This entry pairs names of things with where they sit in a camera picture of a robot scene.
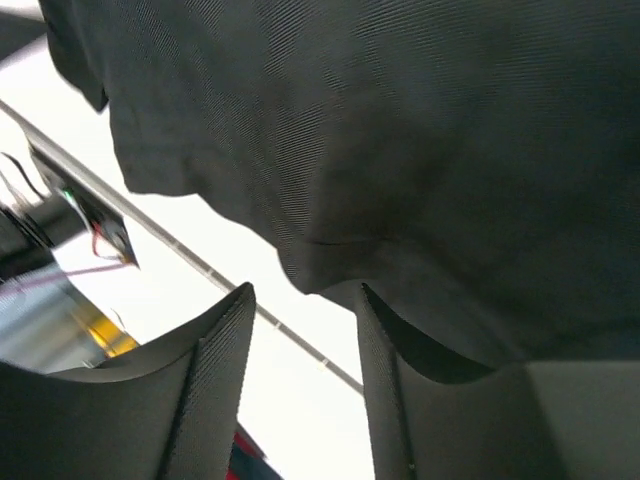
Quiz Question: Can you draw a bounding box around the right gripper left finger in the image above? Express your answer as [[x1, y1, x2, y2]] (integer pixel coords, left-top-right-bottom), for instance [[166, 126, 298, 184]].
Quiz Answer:
[[1, 283, 256, 479]]

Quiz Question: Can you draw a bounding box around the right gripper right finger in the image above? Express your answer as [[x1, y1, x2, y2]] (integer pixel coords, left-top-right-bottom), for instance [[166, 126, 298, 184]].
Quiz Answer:
[[356, 286, 639, 479]]

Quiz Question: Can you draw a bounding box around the front aluminium frame rail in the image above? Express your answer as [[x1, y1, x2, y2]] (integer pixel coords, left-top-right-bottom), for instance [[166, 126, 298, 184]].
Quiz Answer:
[[1, 103, 364, 395]]

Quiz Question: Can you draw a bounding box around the black pleated skirt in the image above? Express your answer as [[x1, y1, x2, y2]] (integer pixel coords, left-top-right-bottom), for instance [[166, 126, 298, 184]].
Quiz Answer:
[[40, 1, 639, 366]]

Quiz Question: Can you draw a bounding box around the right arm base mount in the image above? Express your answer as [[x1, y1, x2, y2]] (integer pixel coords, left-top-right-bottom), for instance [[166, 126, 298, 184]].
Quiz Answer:
[[1, 152, 137, 284]]

